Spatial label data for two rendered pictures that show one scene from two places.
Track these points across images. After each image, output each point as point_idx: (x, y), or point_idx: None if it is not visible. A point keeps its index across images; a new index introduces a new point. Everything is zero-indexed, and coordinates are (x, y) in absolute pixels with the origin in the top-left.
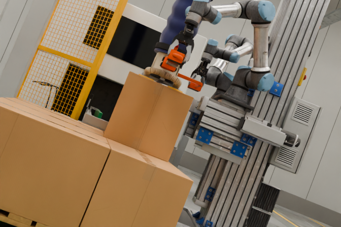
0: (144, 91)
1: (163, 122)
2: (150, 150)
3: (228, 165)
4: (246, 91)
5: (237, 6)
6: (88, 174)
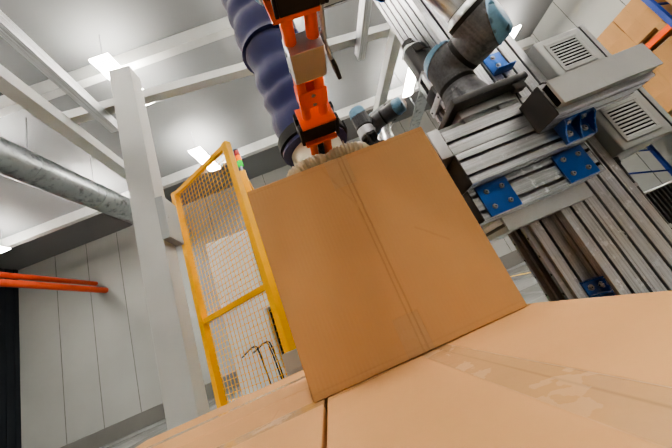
0: (314, 202)
1: (417, 226)
2: (461, 319)
3: (571, 217)
4: (476, 75)
5: None
6: None
